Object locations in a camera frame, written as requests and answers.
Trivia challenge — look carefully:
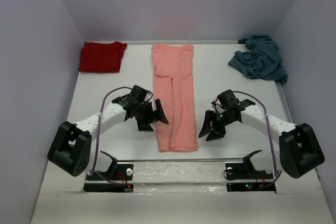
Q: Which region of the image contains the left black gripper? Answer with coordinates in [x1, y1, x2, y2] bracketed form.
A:
[134, 99, 167, 132]

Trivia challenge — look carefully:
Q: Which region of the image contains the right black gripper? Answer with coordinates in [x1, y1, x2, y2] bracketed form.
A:
[197, 110, 236, 142]

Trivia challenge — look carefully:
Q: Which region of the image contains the pink t shirt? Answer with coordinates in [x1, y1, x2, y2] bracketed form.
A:
[152, 44, 198, 152]

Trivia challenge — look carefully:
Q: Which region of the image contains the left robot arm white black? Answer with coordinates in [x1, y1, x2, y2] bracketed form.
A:
[47, 85, 168, 182]

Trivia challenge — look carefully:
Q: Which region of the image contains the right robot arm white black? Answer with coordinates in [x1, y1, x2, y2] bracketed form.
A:
[198, 89, 325, 179]

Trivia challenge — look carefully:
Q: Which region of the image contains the red folded t shirt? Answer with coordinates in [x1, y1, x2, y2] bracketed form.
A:
[78, 41, 127, 73]

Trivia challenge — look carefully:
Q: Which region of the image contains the blue crumpled t shirt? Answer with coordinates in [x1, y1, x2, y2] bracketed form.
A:
[228, 35, 288, 85]

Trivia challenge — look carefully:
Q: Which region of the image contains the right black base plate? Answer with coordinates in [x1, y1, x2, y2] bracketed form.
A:
[223, 163, 276, 193]

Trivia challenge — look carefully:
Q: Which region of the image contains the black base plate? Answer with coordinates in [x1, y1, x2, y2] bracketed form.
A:
[83, 162, 134, 193]
[223, 163, 276, 193]

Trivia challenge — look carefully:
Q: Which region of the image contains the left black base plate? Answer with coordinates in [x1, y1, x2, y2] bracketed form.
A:
[83, 162, 134, 193]

